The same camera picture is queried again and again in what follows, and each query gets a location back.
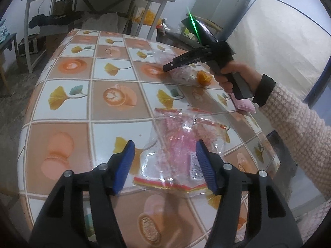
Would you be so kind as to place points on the person's right hand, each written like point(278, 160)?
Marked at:
point(239, 71)

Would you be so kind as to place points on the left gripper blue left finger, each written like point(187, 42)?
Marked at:
point(121, 166)

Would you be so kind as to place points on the black cloth on shelf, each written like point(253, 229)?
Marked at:
point(60, 20)

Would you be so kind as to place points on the clear red plastic bags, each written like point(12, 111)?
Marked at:
point(169, 161)

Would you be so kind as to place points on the pink sponge cloth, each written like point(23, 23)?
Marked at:
point(243, 104)

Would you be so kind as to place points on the white mattress blue trim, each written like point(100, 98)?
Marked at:
point(280, 41)

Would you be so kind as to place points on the wooden chair with cushion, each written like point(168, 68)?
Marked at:
point(8, 42)

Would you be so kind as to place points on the wooden chair black seat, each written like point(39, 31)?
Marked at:
point(193, 32)

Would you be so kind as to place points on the clear plastic food container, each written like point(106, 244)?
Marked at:
point(178, 71)

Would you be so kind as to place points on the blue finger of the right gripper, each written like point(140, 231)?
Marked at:
point(202, 54)

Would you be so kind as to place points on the yellow plastic bag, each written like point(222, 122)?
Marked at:
point(148, 20)

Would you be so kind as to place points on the grey refrigerator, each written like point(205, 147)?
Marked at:
point(224, 13)

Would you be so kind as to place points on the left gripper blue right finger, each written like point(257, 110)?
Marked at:
point(209, 163)

